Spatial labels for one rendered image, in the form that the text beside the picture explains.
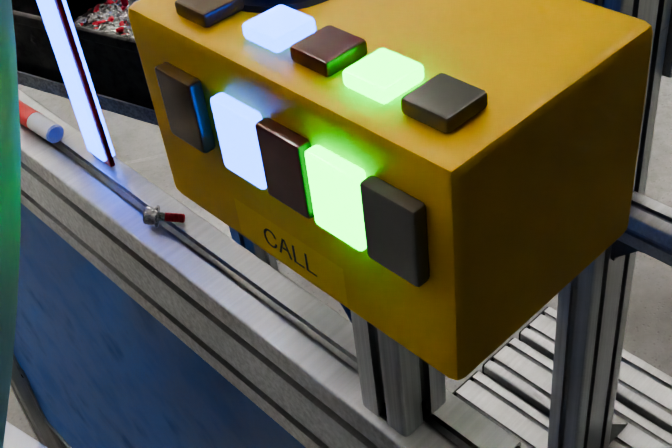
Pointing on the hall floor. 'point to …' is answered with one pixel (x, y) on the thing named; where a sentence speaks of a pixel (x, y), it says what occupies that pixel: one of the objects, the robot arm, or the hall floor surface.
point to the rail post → (33, 411)
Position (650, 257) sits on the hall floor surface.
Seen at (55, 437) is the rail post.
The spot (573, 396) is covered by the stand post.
